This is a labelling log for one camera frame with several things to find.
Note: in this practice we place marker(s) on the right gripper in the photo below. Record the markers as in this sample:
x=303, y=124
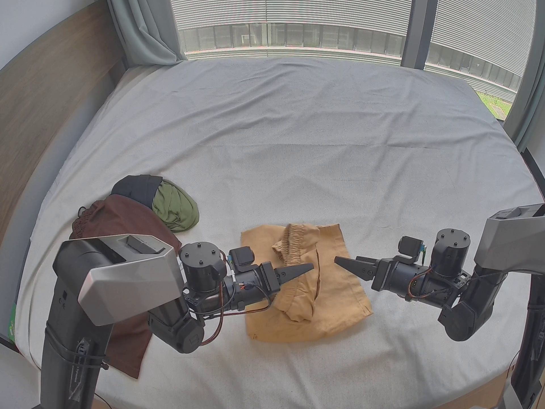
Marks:
x=402, y=279

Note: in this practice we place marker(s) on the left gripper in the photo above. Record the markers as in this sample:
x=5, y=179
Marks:
x=251, y=288

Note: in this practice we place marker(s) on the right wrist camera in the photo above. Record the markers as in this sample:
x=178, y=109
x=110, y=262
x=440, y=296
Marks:
x=411, y=247

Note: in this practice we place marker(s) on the bed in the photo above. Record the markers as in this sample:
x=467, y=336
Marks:
x=298, y=143

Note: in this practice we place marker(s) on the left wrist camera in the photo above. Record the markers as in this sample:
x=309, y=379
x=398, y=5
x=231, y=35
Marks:
x=242, y=259

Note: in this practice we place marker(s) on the brown shorts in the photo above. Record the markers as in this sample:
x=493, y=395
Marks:
x=127, y=220

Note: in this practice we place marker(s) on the window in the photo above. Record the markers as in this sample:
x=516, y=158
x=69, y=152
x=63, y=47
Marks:
x=298, y=7

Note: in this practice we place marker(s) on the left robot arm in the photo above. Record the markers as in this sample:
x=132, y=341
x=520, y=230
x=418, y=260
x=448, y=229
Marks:
x=106, y=279

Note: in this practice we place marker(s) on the grey-green curtain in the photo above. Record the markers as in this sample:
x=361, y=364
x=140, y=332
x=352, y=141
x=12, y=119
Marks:
x=136, y=28

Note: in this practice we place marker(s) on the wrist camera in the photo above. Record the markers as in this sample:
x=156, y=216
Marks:
x=411, y=247
x=242, y=259

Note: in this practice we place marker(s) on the tan shorts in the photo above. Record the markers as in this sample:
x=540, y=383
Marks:
x=340, y=305

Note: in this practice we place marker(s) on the black garment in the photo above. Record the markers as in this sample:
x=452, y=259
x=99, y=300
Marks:
x=132, y=188

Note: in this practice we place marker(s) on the green garment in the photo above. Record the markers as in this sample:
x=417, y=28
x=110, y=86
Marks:
x=176, y=211

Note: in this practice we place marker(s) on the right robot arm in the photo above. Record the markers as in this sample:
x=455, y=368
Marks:
x=511, y=241

